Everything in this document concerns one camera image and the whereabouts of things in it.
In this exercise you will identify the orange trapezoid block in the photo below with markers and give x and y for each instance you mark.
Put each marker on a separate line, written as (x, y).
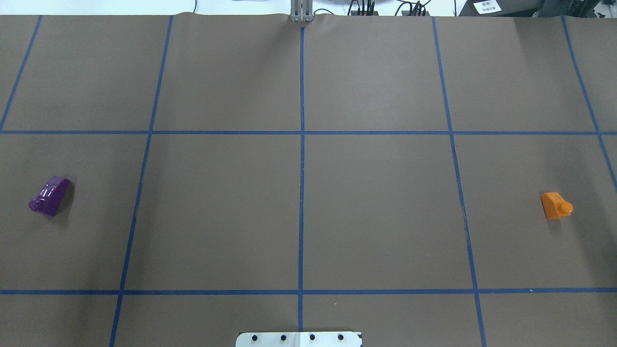
(555, 206)

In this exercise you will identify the purple trapezoid block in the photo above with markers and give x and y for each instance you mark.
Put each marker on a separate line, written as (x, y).
(50, 196)

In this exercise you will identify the dark box with label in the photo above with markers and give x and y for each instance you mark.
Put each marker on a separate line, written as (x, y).
(500, 8)

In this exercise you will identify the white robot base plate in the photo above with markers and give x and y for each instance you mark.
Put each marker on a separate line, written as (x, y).
(300, 339)

